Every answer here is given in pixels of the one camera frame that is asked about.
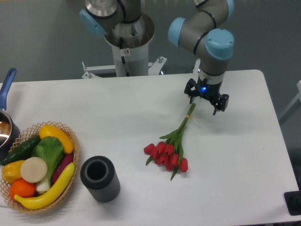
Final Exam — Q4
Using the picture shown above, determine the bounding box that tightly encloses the woven wicker basket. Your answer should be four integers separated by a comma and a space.
0, 121, 79, 214

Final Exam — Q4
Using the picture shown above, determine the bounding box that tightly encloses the dark grey ribbed vase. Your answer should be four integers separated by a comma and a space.
80, 156, 120, 203

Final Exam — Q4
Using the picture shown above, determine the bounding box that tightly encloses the white metal base frame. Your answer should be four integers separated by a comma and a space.
81, 56, 201, 79

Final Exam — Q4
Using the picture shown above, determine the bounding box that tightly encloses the orange fruit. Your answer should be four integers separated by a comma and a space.
9, 179, 36, 200

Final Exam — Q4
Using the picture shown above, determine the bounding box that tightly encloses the long yellow banana squash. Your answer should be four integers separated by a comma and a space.
14, 162, 75, 210

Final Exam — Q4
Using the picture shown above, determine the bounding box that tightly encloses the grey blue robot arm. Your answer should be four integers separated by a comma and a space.
79, 0, 234, 111

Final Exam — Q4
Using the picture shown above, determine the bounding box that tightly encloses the white furniture leg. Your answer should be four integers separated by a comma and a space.
278, 81, 301, 126

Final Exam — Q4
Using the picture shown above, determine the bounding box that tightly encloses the green cucumber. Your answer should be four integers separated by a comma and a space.
0, 135, 41, 166

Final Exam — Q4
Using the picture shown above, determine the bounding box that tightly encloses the black box at table edge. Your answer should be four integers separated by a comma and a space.
284, 191, 301, 216

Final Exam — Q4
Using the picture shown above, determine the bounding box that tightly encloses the beige round disc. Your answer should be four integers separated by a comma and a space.
20, 157, 48, 183

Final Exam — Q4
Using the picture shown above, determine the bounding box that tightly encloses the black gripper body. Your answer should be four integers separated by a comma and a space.
192, 78, 222, 105

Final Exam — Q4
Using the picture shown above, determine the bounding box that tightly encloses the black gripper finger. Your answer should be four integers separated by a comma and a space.
210, 94, 229, 115
184, 78, 199, 104

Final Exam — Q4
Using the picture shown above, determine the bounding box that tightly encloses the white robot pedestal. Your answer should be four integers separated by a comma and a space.
104, 12, 155, 77

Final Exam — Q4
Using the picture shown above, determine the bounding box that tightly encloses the purple sweet potato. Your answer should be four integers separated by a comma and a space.
51, 153, 73, 185

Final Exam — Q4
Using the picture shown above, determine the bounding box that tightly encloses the red tulip bouquet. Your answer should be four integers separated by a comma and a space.
143, 103, 196, 180

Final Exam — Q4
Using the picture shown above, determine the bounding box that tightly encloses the green bok choy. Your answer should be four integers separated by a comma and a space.
31, 137, 63, 194

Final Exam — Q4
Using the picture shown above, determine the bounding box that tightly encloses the yellow bell pepper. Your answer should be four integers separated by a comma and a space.
1, 160, 25, 184

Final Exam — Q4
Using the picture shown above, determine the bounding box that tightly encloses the blue handled saucepan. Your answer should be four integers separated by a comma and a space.
0, 68, 20, 161

